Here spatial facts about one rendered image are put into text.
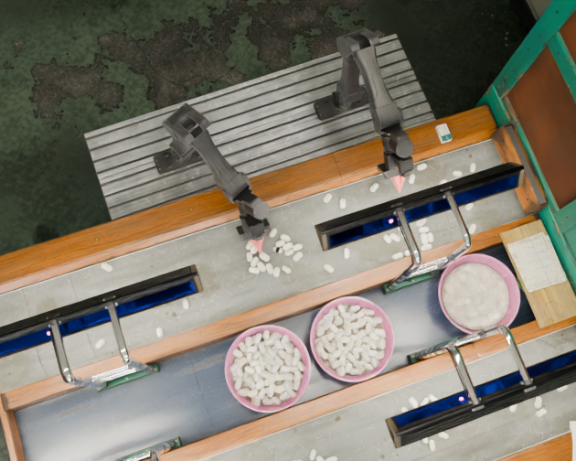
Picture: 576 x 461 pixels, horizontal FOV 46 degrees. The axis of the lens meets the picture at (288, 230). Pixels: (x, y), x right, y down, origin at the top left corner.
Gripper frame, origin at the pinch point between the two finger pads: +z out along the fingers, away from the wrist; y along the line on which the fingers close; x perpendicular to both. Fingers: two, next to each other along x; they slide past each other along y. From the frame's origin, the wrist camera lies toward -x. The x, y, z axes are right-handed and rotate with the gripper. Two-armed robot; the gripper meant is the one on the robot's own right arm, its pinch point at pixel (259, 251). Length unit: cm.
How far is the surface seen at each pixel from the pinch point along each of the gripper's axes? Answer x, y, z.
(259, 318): -13.5, -7.0, 16.0
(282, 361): -21.1, -4.1, 29.0
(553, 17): -24, 93, -53
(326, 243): -31.1, 15.9, -11.7
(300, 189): 9.9, 19.4, -11.9
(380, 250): -5.7, 38.2, 10.7
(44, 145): 118, -71, -23
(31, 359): -5, -78, 9
